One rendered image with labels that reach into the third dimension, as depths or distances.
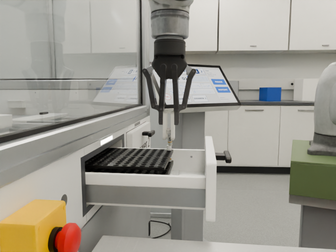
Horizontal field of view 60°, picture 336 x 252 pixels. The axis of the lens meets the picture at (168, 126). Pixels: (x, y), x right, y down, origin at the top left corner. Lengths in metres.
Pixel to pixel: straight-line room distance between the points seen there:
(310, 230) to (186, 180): 0.57
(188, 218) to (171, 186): 1.24
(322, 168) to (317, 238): 0.25
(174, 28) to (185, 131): 1.01
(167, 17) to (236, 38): 3.36
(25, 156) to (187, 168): 0.47
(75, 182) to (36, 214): 0.18
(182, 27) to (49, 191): 0.44
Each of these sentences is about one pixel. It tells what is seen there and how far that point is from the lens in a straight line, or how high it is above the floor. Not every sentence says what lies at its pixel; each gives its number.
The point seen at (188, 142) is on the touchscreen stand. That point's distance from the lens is 1.64.
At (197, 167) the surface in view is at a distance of 0.78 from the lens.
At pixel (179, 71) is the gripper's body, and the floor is 1.09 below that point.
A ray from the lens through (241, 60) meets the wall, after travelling 4.36.
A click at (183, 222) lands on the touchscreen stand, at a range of 1.78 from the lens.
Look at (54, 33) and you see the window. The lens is 0.51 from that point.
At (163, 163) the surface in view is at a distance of 0.62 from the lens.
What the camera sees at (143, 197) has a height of 0.85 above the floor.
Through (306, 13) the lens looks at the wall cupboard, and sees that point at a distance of 4.29.
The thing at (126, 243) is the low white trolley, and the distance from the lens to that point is 0.60.
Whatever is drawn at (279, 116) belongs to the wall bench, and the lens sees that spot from 3.75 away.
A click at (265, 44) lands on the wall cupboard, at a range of 4.08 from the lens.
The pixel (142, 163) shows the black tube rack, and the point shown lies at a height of 0.90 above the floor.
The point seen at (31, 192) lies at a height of 0.92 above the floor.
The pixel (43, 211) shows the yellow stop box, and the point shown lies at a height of 0.91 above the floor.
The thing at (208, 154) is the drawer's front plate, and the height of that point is 0.93.
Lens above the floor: 1.05
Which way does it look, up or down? 7 degrees down
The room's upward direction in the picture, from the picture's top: straight up
